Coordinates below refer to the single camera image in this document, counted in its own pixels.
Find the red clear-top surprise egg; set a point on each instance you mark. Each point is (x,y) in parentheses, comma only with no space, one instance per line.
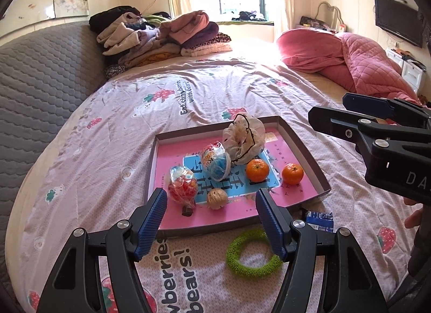
(182,188)

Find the person's right hand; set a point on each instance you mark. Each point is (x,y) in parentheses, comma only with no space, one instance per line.
(415,219)

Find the grey quilted headboard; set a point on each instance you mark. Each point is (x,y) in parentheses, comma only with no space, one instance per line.
(45,76)

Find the pink strawberry bed sheet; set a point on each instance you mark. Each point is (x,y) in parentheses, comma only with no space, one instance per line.
(99,178)

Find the walnut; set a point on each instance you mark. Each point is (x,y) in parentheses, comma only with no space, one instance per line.
(217,199)

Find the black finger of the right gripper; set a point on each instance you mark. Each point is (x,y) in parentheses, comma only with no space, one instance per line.
(345,125)
(384,108)

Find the black television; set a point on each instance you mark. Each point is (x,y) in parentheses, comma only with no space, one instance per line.
(399,20)

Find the pile of folded clothes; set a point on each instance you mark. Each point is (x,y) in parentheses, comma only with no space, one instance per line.
(130,39)

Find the shallow box with pink book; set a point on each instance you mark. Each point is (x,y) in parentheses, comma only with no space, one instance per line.
(182,147)

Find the blue snack packet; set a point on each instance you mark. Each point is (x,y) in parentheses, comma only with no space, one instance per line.
(320,221)

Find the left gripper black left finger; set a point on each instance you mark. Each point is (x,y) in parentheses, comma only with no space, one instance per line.
(74,283)

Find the pink quilted blanket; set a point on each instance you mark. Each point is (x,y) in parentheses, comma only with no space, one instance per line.
(356,63)

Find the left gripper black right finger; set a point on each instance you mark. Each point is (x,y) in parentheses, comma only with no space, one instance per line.
(349,283)

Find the orange tangerine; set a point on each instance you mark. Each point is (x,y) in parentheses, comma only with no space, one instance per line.
(257,170)
(292,173)

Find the white drawer cabinet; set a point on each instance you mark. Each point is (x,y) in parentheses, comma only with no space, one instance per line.
(413,71)

